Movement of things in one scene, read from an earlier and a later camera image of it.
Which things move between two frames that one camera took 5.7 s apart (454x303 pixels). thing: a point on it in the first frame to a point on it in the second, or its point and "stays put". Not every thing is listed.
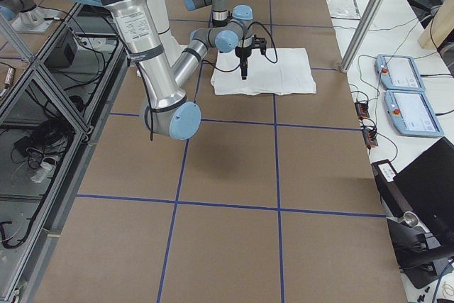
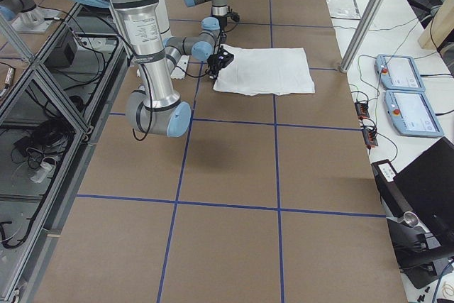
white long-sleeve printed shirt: x=279 y=71 stays put
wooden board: x=440 y=26 stays put
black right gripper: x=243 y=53 to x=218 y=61
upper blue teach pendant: x=399 y=72 stays put
